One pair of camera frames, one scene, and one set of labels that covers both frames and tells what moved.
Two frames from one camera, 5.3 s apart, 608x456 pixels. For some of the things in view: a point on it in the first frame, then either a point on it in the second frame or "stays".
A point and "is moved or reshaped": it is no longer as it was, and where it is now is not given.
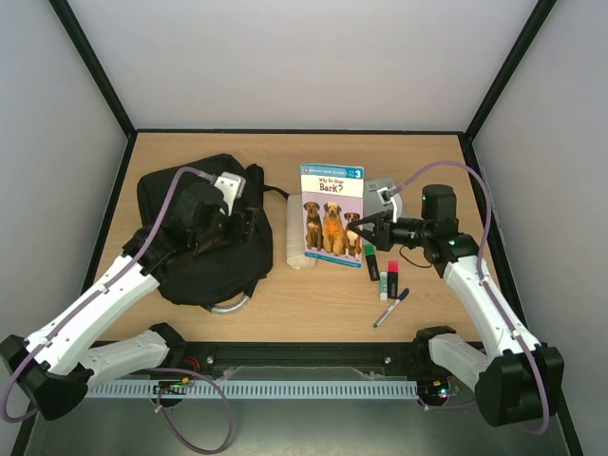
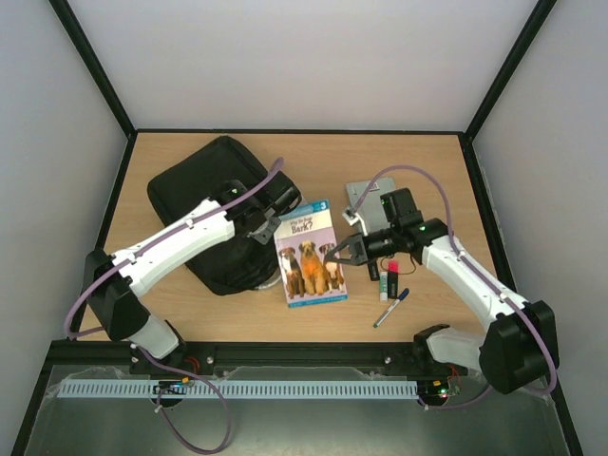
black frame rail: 398,358 stays
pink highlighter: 392,279 stays
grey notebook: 372,203 stays
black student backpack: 225,273 is moved or reshaped
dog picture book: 332,197 -> 303,238
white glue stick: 384,286 stays
